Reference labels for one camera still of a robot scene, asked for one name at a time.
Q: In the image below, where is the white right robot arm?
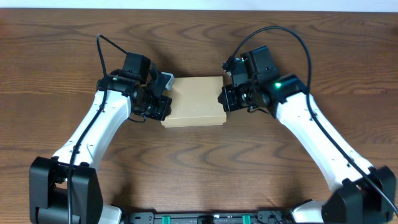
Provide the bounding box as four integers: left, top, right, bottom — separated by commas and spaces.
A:
218, 46, 396, 223

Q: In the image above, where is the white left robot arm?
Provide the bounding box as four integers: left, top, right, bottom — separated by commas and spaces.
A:
29, 53, 174, 224

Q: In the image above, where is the brown cardboard box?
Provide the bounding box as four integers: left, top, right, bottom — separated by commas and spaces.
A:
162, 77, 226, 128

